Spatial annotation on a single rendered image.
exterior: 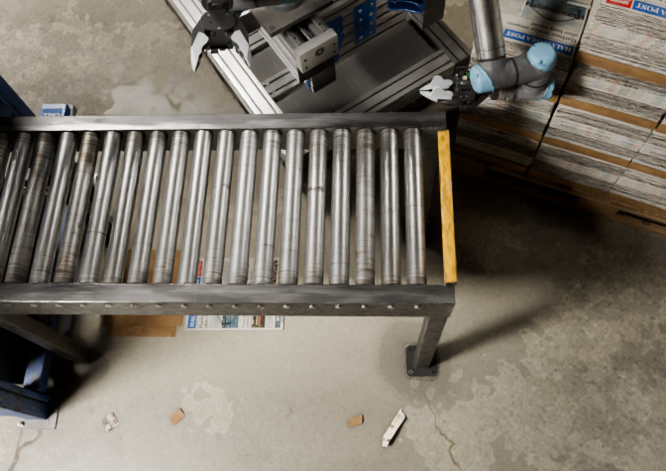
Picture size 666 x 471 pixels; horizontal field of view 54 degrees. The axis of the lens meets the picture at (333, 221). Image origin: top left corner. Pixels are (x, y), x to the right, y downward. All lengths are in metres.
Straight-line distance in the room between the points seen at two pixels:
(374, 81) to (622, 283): 1.20
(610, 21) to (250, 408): 1.65
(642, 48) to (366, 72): 1.13
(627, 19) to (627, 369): 1.25
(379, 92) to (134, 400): 1.45
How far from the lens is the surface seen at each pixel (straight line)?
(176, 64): 3.08
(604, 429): 2.49
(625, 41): 1.89
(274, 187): 1.76
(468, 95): 1.90
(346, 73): 2.66
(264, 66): 2.71
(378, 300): 1.62
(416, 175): 1.75
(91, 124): 2.00
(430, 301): 1.63
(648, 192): 2.50
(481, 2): 1.77
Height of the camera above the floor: 2.35
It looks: 66 degrees down
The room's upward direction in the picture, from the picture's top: 8 degrees counter-clockwise
